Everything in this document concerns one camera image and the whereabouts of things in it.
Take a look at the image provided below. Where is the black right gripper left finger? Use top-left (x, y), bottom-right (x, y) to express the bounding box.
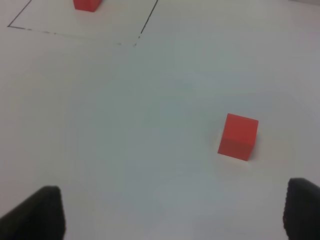
top-left (0, 186), bottom-right (66, 240)

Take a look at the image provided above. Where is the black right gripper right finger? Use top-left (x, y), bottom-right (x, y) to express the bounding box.
top-left (282, 178), bottom-right (320, 240)

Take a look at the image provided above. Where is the red template cube block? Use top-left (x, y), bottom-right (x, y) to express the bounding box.
top-left (73, 0), bottom-right (102, 12)

